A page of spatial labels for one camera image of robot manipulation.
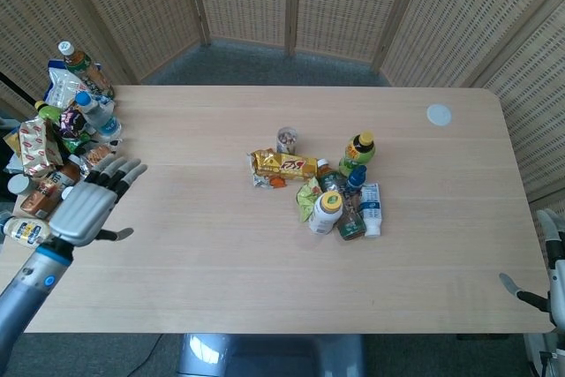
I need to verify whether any yellow and white drink bottle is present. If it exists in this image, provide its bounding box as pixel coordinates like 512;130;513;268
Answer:
0;215;54;249

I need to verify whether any brown bottle with green label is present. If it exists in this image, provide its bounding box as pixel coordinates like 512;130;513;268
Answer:
336;199;367;243

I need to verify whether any yellow snack package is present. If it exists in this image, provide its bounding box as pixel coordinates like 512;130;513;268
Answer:
245;148;320;191

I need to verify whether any green crumpled snack bag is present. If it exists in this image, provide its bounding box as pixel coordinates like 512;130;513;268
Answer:
295;177;324;224

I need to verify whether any purple snack bag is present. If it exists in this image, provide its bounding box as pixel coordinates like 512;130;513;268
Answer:
58;105;93;140

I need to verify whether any white bottle with blue label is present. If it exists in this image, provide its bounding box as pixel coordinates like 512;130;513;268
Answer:
358;182;383;238

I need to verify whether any tea bottle with white cap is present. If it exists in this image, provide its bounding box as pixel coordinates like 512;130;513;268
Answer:
314;157;349;193

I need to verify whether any blue sports drink bottle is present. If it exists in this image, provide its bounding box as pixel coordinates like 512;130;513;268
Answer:
345;164;369;202

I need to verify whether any brown coffee drink bottle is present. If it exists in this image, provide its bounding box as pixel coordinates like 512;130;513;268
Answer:
19;162;84;220

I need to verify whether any orange snack packet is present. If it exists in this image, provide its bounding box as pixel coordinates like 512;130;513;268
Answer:
80;143;117;171

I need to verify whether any large tea bottle white cap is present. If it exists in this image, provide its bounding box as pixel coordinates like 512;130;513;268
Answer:
56;40;117;101

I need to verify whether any clear water bottle blue cap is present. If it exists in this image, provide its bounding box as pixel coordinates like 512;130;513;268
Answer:
74;90;123;140

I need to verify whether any small green bottle yellow cap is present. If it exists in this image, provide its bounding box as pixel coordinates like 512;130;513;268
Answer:
34;99;64;131

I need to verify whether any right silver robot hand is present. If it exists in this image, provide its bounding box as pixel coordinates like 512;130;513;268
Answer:
498;207;565;330

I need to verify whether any white bottle with yellow cap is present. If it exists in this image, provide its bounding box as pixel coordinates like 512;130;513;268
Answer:
307;190;345;236

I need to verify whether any grey lidded can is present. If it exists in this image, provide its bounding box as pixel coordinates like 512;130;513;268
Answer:
7;173;37;197

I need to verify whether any grey robot torso base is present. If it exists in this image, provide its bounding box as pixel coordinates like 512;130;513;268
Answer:
176;332;368;377

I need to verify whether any white and blue snack bag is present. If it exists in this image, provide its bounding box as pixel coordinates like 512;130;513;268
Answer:
42;60;96;109

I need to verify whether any green bottle with yellow cap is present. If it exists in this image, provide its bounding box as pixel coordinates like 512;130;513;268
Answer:
338;130;378;177

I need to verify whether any thin dark cable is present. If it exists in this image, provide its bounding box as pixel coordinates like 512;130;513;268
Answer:
131;334;165;377

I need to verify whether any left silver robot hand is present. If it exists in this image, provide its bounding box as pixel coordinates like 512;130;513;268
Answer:
48;156;149;249

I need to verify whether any clear jar of nuts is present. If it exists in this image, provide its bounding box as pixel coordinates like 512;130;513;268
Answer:
275;125;299;155

